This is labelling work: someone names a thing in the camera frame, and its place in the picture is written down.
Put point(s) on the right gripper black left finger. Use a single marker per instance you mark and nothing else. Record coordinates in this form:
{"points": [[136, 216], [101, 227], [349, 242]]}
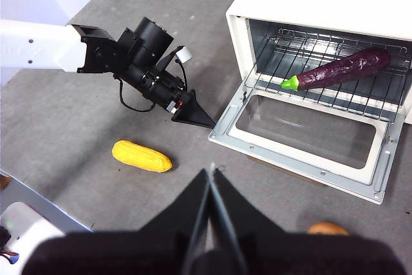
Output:
{"points": [[154, 249]]}

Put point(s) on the grey metal table edge rail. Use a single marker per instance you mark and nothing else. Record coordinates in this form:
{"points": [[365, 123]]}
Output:
{"points": [[38, 202]]}

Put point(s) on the oven door with glass window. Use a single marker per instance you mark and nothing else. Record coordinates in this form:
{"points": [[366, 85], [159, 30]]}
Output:
{"points": [[305, 130]]}

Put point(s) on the orange round fruit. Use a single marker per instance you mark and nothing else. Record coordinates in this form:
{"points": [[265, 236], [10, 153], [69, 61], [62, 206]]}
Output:
{"points": [[327, 228]]}

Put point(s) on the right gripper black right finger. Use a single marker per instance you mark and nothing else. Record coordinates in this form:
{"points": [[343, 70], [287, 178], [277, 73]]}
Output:
{"points": [[289, 252]]}

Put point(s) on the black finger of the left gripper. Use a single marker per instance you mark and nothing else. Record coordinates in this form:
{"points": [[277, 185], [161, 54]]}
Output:
{"points": [[196, 114]]}

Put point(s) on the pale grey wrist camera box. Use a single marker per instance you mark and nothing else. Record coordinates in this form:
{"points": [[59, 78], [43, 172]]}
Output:
{"points": [[184, 54]]}

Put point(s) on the yellow corn cob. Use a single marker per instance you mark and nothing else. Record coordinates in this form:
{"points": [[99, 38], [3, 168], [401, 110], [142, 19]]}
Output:
{"points": [[141, 156]]}

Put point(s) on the purple eggplant with green stem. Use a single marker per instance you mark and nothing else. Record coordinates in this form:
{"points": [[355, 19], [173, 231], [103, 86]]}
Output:
{"points": [[341, 69]]}

